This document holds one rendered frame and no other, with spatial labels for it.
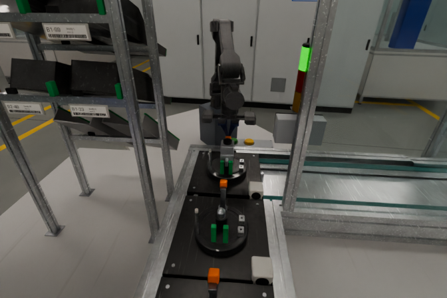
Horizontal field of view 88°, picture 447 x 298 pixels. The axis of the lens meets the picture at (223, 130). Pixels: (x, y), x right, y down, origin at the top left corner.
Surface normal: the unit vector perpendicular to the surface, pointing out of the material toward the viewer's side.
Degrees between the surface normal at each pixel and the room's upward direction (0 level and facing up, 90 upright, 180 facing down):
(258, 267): 0
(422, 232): 90
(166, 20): 90
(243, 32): 90
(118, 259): 0
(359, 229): 90
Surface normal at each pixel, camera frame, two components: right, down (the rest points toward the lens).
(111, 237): 0.01, -0.88
